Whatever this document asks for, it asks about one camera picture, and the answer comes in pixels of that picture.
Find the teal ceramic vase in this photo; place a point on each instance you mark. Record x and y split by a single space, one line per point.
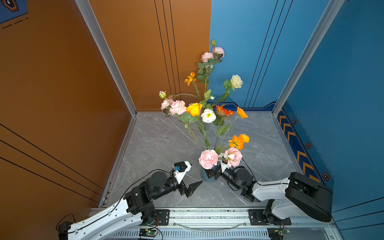
205 175

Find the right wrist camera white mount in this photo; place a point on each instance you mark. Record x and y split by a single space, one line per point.
223 164

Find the aluminium corner post left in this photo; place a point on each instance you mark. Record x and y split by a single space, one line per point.
101 42

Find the cream rose with leaves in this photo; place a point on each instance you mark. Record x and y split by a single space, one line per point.
230 85

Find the pink rose spray with leaves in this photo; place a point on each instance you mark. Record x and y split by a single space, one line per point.
208 61

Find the green circuit board right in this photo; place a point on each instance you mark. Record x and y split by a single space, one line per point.
278 233

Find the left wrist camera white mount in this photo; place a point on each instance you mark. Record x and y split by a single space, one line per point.
180 169

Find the yellow cosmos flower stem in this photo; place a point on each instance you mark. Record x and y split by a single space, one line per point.
192 92

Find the aluminium corner post right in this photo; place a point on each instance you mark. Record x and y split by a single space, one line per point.
317 36

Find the pink peony flower stem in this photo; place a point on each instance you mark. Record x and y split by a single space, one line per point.
209 158

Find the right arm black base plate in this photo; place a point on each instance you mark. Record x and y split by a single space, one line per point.
258 218

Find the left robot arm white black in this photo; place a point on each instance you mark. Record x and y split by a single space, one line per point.
135 208

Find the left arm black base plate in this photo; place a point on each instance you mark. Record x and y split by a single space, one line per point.
160 218

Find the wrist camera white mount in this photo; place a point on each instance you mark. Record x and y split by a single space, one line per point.
180 169
223 164

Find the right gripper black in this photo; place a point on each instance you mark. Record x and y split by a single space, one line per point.
213 173

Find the aluminium corner post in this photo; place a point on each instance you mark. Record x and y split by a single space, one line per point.
101 42
317 36

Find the green circuit board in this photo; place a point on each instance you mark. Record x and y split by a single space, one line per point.
278 233
148 234

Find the clear glass vase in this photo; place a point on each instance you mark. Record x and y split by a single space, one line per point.
208 116

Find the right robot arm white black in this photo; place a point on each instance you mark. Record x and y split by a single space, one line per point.
294 196

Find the white poppy fuzzy green stem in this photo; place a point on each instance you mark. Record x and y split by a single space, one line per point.
207 103

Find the green circuit board left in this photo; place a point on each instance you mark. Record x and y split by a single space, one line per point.
148 234

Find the orange gerbera with leaf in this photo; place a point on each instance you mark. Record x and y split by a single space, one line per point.
223 124

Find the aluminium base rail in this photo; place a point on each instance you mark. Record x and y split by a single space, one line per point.
219 223

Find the yellow ranunculus flower stem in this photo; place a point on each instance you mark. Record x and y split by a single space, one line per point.
194 110

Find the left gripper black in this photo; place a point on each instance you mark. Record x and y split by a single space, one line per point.
191 189

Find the small pink rose spray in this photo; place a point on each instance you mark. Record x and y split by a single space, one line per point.
176 108

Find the orange flower stem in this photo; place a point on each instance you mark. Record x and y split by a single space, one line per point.
237 141

